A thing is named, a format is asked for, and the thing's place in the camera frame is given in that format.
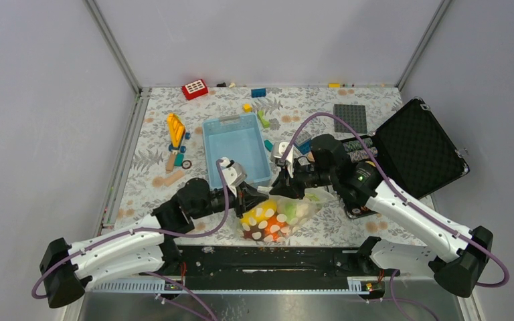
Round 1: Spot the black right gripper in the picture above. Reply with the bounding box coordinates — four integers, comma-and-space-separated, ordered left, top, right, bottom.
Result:
270, 155, 337, 199

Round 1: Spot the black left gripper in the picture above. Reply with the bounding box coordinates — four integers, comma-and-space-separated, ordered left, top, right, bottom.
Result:
192, 181, 269, 220

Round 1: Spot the yellow toy mango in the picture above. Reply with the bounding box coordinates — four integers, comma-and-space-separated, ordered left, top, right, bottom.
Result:
240, 200, 277, 231

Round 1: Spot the clear polka dot zip bag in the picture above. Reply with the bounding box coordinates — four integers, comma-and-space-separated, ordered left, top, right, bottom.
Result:
237, 188, 335, 243

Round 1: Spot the orange toy carrot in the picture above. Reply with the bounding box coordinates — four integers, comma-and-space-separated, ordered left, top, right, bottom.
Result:
257, 215, 288, 236

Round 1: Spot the toy cauliflower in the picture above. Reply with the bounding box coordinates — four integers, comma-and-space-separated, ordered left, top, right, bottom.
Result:
278, 201, 319, 225

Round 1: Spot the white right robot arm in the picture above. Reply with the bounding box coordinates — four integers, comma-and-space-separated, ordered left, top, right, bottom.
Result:
270, 134, 493, 298

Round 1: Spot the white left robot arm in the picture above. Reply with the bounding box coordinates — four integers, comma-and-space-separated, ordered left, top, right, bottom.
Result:
31, 157, 268, 308

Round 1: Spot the blue grey brick stack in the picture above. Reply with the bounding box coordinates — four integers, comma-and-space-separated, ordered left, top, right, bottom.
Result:
294, 130, 312, 155

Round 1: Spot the wooden block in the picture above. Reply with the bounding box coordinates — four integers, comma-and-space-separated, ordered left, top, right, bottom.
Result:
163, 170, 185, 187

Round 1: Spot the grey building baseplate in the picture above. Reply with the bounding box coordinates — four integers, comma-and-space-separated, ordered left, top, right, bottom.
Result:
333, 104, 367, 134

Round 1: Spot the teal toy block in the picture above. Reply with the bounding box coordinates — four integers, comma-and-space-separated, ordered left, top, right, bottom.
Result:
264, 140, 274, 152

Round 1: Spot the yellow toy truck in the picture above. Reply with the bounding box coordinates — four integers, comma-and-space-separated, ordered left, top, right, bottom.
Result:
167, 113, 191, 154

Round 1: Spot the green toy piece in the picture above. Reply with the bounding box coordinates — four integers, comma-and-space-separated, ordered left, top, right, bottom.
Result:
257, 110, 270, 129

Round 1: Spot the blue perforated plastic basket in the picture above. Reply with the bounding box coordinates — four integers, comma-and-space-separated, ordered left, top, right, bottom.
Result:
202, 113, 272, 189

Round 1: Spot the black poker chip case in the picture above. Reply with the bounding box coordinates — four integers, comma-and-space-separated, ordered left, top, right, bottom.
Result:
361, 97, 470, 199

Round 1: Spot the blue toy brick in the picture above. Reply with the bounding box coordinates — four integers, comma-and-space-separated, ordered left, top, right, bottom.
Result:
250, 88, 266, 98

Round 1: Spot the red white toy brick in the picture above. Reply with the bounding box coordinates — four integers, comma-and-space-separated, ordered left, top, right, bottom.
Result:
181, 79, 209, 100

